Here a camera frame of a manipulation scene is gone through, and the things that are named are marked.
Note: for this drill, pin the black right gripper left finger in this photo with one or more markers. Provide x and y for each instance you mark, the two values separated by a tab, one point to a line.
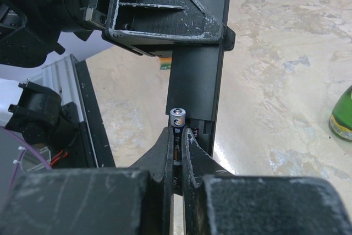
109	200

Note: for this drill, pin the green glass bottle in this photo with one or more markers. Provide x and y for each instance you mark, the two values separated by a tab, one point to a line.
340	118

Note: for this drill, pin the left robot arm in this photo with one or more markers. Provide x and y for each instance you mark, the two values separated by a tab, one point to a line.
30	29

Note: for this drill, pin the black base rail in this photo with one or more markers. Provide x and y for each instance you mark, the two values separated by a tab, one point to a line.
57	108

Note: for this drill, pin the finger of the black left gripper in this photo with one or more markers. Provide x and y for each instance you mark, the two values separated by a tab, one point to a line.
157	27

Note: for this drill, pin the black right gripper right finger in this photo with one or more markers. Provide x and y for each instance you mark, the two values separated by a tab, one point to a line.
218	202

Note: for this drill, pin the black remote control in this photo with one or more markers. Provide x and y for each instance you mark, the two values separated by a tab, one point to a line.
194	85

